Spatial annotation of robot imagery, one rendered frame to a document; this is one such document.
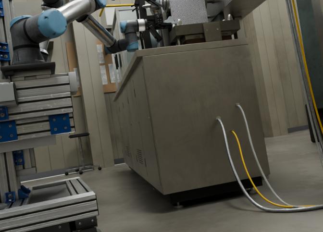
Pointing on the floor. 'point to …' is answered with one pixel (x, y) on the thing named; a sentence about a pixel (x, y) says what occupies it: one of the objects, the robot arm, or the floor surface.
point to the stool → (81, 154)
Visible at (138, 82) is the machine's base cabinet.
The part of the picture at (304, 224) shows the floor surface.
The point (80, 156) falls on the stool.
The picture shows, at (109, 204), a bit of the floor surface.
